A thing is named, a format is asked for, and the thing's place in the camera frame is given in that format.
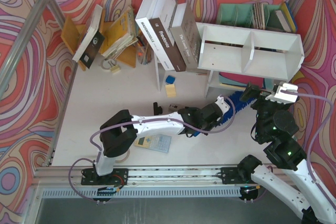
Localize brown Fredonia book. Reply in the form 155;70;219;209
150;0;186;72

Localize wooden coasters stack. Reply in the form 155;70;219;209
253;2;266;30

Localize yellow worn book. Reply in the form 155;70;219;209
101;6;138;59

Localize magenta paper sheet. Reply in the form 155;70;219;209
218;72;265;88

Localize white Mademoiselle book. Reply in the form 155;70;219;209
135;0;174;70

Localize blue microfiber duster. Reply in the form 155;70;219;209
215;91;256;133

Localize yellow sticky note pad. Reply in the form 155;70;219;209
165;84;176;98

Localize blue eraser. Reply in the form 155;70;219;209
165;75;176;84

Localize blue yellow book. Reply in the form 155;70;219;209
275;2;298;33

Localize white wooden bookshelf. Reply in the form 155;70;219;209
197;23;305;94

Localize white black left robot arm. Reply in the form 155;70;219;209
94;99;229;176

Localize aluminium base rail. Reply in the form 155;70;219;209
31;165;320;198

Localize black detached clip part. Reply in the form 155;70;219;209
153;102;163;115

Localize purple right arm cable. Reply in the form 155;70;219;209
280;89;336;209

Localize black white paperback book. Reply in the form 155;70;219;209
72;4;104;69

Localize clear pencil cup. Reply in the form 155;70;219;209
136;35;152;65

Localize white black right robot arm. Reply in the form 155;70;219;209
237;82;335;223

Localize white black stapler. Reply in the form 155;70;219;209
169;104;185;112

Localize green desk organizer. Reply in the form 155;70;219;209
216;3;291;33

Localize beige Lonely Ones book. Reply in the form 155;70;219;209
170;2;202;71

